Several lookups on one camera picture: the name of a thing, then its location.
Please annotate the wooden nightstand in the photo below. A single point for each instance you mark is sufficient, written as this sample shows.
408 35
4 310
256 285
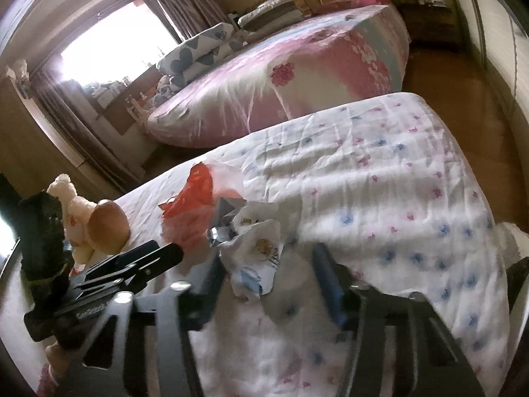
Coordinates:
434 25

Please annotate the heart pattern pillows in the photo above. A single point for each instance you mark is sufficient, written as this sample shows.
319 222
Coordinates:
194 53

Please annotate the bed with white floral sheet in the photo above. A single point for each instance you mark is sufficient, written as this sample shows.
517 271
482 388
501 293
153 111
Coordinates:
372 215

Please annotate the tan round toy head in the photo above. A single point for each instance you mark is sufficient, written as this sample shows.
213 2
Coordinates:
108 227

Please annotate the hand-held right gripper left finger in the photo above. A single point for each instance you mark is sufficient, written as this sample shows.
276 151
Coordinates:
208 287

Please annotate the bed with pink floral sheet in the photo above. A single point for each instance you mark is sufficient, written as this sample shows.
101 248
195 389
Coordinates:
289 70

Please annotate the cream plush toy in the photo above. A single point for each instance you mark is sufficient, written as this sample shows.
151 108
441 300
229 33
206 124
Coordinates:
74 211

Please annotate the silver foil wrapper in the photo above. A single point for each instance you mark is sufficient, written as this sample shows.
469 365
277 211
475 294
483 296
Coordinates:
225 215

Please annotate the red and white plastic bag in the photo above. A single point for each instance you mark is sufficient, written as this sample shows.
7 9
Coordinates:
192 202

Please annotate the patterned curtain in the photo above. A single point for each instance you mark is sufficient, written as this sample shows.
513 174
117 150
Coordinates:
62 107
186 8

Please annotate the white crumpled cloth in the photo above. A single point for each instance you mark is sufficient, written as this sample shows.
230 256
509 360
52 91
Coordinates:
17 72

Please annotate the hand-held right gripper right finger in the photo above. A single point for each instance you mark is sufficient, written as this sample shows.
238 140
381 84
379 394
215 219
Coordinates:
330 293

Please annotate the folded striped blankets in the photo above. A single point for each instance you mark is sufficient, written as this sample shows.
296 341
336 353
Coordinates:
268 12

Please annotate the pink pillow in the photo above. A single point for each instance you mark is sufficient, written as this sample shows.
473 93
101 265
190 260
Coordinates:
368 1

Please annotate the white sliding door wardrobe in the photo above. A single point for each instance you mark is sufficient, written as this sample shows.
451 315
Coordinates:
496 29

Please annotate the white printed wrapper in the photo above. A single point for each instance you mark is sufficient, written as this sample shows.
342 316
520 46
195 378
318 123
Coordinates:
256 252

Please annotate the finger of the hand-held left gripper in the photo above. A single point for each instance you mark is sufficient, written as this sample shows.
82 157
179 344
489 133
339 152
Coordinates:
144 256
115 281

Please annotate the wooden dresser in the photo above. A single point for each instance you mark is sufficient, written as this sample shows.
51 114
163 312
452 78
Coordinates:
124 105

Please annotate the bright window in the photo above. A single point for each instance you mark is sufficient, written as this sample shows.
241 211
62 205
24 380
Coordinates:
111 41

